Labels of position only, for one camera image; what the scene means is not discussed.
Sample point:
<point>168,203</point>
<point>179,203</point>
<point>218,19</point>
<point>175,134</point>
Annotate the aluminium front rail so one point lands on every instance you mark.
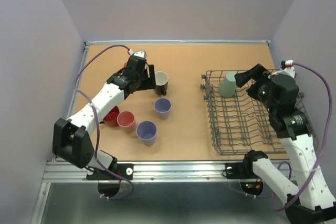
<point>144,172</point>

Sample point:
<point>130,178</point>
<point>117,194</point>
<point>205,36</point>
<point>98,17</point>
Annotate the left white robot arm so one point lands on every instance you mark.
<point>71,137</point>

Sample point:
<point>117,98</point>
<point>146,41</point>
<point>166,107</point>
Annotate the purple cup small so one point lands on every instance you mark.
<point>163,107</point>

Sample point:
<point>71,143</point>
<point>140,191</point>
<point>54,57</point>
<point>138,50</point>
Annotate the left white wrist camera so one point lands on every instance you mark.
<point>141,53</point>

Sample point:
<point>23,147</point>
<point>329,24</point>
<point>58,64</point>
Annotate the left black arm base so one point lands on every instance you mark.
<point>124,170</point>

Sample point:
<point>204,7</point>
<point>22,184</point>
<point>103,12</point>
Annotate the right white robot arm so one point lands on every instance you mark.
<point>309,200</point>

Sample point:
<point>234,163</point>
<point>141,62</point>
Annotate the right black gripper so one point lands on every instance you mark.
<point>256,73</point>

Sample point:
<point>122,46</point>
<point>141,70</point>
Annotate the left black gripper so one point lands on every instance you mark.
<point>150,82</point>

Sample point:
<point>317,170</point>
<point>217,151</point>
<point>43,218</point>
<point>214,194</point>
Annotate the black white-lined mug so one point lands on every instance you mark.
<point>161,83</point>

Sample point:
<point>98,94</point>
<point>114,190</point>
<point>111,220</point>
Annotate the green plastic cup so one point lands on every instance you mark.
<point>228,85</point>

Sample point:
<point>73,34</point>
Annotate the grey wire dish rack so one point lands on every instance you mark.
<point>239,123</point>

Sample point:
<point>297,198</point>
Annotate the pink cup near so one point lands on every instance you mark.
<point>126,121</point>

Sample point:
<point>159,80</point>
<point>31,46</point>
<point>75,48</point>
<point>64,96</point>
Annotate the red mug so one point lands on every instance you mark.
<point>111,118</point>

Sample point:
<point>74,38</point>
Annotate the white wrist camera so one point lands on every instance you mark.
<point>287,68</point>
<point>141,53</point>

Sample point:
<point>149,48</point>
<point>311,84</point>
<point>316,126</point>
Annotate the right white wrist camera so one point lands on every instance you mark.
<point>287,68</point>

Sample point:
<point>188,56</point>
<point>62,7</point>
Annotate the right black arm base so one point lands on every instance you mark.
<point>232,170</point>

